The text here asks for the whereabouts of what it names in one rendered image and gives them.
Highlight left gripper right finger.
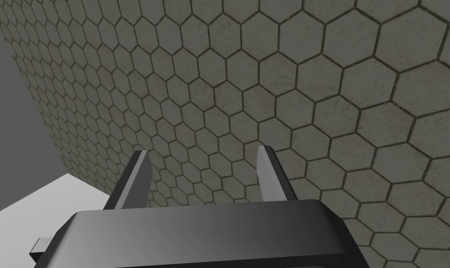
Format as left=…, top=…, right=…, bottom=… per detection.
left=256, top=145, right=298, bottom=203

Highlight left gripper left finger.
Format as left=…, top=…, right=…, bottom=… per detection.
left=103, top=150, right=153, bottom=211

